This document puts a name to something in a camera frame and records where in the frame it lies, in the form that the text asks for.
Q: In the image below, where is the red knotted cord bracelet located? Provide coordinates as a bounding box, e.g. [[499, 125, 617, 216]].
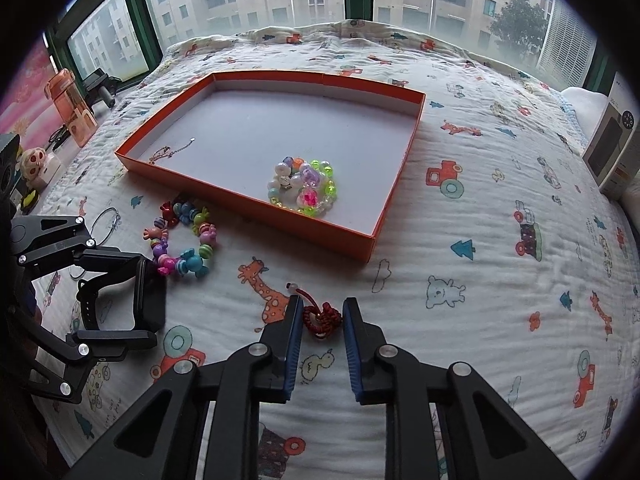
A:
[[286, 282, 344, 337]]

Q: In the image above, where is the tree outside window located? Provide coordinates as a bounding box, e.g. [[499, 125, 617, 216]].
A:
[[489, 0, 550, 56]]

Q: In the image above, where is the orange cardboard box lid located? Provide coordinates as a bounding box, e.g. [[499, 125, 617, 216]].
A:
[[115, 71, 427, 264]]

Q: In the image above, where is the cardboard product box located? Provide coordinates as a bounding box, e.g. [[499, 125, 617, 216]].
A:
[[582, 72, 640, 202]]

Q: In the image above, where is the black smartwatch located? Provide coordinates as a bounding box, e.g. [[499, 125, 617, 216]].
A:
[[75, 257, 167, 334]]

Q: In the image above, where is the white louvered grille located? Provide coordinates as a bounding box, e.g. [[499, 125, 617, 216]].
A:
[[537, 0, 599, 89]]

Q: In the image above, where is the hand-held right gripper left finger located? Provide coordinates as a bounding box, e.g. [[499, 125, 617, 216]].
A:
[[65, 294, 306, 480]]

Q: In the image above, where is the green clear bead bracelet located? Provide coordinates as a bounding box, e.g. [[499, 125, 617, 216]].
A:
[[270, 159, 339, 220]]

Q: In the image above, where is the white pearly bead bracelet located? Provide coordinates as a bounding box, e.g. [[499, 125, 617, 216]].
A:
[[267, 156, 323, 202]]

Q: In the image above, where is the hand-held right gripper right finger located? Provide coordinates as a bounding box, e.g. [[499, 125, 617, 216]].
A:
[[341, 297, 576, 480]]

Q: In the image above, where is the printed blanket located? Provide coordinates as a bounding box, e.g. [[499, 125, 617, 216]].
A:
[[30, 19, 640, 480]]

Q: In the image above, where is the colourful candy bead bracelet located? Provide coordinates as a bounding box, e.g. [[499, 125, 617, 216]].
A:
[[142, 200, 219, 279]]

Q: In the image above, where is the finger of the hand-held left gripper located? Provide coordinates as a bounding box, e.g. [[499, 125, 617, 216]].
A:
[[22, 329, 159, 405], [10, 215, 153, 276]]

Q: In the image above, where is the pink printed cloth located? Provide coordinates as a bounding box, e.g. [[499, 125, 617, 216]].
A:
[[0, 45, 67, 153]]

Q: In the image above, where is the black device on sill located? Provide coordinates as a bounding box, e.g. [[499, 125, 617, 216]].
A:
[[80, 72, 122, 111]]

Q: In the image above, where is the skull toy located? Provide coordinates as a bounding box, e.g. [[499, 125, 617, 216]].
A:
[[20, 147, 49, 186]]

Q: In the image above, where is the orange water bottle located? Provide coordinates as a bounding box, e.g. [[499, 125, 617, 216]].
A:
[[45, 71, 99, 149]]

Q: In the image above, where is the small white box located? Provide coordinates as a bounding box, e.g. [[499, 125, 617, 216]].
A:
[[37, 156, 64, 187]]

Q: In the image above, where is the white pillow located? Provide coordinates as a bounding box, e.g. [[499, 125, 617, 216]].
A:
[[560, 86, 609, 157]]

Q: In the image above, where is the thin chain bracelet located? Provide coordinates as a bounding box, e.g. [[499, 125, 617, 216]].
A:
[[149, 138, 197, 165]]

